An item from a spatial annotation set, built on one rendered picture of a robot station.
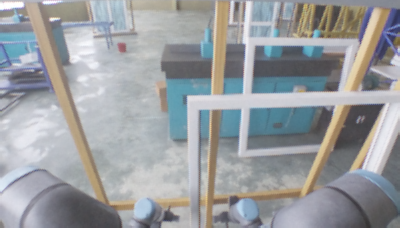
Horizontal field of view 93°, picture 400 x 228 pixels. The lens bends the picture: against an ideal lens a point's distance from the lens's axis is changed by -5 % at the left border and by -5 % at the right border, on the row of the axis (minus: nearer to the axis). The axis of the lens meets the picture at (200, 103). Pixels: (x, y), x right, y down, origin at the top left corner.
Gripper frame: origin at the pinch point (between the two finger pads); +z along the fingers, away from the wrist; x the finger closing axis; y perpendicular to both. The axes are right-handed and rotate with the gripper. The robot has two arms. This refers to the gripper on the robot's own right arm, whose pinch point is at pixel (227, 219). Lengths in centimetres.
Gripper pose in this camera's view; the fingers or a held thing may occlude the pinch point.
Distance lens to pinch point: 131.6
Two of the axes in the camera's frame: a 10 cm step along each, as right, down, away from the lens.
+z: -1.8, 6.0, 7.8
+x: 9.8, 0.3, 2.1
